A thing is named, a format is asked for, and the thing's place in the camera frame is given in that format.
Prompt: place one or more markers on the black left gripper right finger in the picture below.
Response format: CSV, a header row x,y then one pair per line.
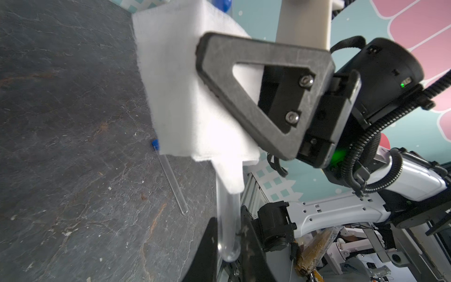
x,y
254,267

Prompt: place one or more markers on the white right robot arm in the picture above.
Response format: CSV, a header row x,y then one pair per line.
x,y
403,188

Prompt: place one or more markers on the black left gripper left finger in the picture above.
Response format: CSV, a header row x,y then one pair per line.
x,y
205,263

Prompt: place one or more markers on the white wiping cloth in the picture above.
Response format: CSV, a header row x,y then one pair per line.
x,y
188,118

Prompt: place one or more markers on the blue capped test tube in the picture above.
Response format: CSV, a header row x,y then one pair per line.
x,y
171,178
229,223

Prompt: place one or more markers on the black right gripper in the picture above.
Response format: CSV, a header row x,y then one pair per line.
x,y
305,110

